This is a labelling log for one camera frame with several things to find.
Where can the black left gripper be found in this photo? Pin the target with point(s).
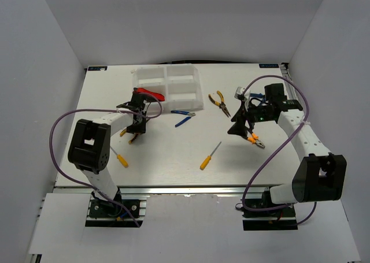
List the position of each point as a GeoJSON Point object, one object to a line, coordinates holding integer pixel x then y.
{"type": "Point", "coordinates": [140, 129]}

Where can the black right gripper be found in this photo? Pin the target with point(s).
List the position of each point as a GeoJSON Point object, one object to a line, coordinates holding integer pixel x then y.
{"type": "Point", "coordinates": [239, 128]}

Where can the orange black combination pliers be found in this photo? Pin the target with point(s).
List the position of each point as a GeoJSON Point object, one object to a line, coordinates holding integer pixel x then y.
{"type": "Point", "coordinates": [254, 139]}

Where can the yellow handle screwdriver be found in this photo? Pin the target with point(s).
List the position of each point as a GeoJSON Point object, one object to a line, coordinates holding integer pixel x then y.
{"type": "Point", "coordinates": [209, 157]}
{"type": "Point", "coordinates": [120, 158]}

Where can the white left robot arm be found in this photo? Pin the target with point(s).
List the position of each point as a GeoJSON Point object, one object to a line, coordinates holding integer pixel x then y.
{"type": "Point", "coordinates": [90, 145]}

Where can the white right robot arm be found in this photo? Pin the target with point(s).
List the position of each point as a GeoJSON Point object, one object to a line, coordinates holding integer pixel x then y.
{"type": "Point", "coordinates": [321, 174]}

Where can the white compartment tray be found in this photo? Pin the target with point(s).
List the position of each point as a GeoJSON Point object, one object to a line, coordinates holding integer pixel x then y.
{"type": "Point", "coordinates": [179, 84]}

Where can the blue sticker left corner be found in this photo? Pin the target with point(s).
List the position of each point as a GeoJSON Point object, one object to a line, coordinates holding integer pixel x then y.
{"type": "Point", "coordinates": [97, 68]}

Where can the blue sticker corner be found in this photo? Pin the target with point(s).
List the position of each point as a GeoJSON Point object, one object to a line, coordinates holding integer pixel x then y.
{"type": "Point", "coordinates": [269, 66]}
{"type": "Point", "coordinates": [97, 68]}

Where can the blue sticker right corner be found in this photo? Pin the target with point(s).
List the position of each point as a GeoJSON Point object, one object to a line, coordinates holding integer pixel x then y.
{"type": "Point", "coordinates": [269, 66]}

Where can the blue handled cutters right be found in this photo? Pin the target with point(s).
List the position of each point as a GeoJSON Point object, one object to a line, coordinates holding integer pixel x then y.
{"type": "Point", "coordinates": [255, 95]}

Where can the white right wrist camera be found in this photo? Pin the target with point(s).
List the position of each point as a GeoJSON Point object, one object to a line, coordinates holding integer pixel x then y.
{"type": "Point", "coordinates": [243, 95]}

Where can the aluminium rail front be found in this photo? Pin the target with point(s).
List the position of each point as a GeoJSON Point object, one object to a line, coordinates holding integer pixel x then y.
{"type": "Point", "coordinates": [158, 190]}

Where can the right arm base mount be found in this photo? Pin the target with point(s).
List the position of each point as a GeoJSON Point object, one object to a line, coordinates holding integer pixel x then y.
{"type": "Point", "coordinates": [271, 220]}

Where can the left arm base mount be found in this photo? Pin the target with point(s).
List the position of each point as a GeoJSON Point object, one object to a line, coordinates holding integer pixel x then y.
{"type": "Point", "coordinates": [103, 214]}

